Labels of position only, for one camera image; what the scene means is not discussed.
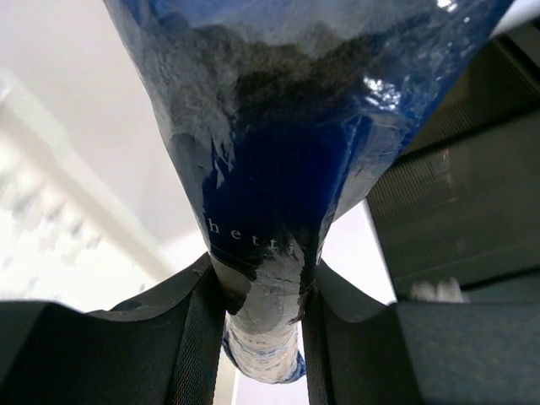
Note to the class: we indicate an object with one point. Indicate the pasta bag yellow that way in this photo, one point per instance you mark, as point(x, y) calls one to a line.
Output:
point(280, 116)

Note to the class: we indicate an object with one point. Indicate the white two-tier shelf cart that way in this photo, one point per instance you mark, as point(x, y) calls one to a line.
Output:
point(64, 236)

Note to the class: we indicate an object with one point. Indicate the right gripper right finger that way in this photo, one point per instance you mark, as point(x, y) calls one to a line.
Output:
point(360, 351)

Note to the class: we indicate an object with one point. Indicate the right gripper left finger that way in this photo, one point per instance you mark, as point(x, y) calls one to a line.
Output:
point(159, 347)

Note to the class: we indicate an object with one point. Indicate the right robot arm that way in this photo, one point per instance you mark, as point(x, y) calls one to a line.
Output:
point(458, 220)

